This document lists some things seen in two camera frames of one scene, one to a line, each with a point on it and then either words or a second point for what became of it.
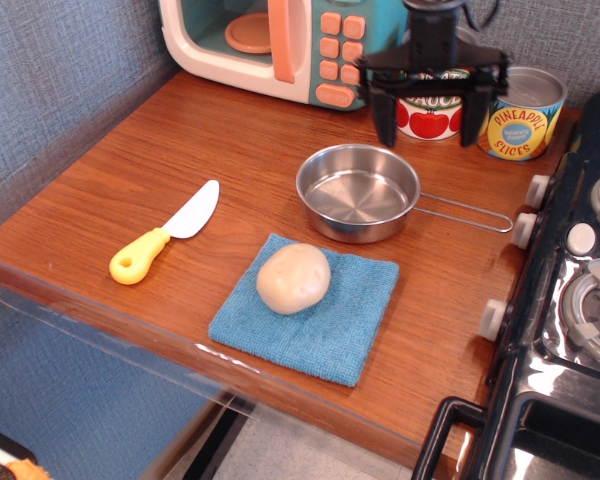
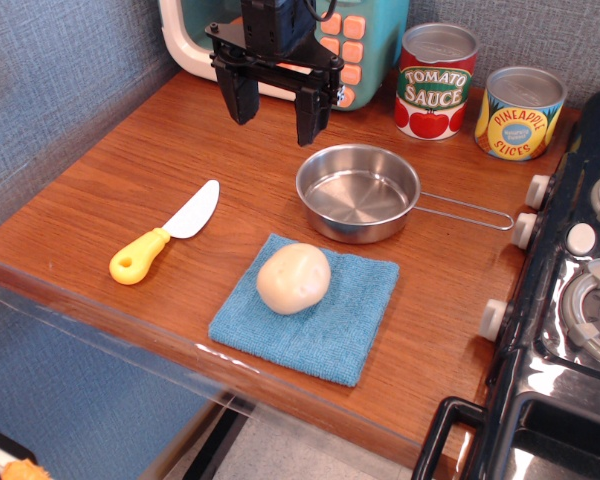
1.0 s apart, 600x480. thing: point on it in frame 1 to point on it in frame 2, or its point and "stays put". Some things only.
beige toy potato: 293,278 stays put
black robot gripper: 433,65 to 277,43
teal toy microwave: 306,51 stays put
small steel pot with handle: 362,194 stays put
